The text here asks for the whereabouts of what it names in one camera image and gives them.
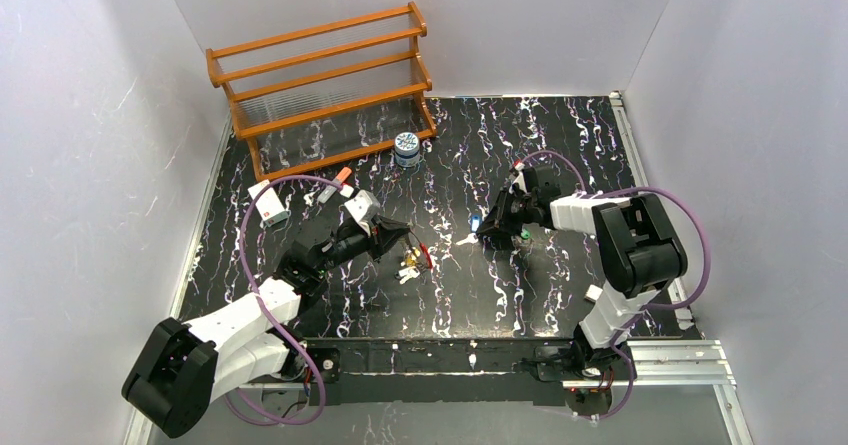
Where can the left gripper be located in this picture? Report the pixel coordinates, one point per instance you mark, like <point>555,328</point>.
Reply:
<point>378,234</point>

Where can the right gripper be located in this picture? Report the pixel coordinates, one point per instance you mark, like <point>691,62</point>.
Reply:
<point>507,210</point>

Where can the blue tagged key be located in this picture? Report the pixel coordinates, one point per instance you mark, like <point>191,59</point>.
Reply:
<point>471,237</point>

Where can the red handled keyring with keys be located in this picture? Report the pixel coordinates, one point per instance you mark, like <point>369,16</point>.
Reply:
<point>416,260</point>

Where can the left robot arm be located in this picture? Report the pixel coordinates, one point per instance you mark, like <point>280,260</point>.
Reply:
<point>218,349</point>

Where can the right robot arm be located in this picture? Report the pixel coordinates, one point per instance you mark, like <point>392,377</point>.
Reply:
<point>640,252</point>

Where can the orange capped marker pen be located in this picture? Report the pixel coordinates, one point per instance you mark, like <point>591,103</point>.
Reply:
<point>338,180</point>

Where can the small blue patterned tin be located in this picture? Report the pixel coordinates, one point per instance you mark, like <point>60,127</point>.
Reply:
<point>407,149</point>

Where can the white card box left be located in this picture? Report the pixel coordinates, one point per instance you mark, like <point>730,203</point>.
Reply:
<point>268,205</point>

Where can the white card box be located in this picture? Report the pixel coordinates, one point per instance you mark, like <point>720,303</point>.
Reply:
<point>593,293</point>
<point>268,205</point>

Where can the white card box right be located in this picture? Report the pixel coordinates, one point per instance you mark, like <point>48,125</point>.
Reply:
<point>593,293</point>

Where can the orange wooden shelf rack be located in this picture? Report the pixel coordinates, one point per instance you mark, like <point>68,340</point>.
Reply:
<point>326,94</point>

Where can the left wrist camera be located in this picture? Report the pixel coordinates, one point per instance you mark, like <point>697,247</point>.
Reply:
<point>362,207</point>

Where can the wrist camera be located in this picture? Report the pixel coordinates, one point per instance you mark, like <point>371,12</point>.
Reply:
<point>518,176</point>
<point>362,207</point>

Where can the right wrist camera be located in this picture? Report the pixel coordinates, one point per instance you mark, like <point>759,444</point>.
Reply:
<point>518,176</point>

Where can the aluminium frame rail front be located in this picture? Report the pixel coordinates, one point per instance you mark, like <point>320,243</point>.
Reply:
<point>653,362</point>

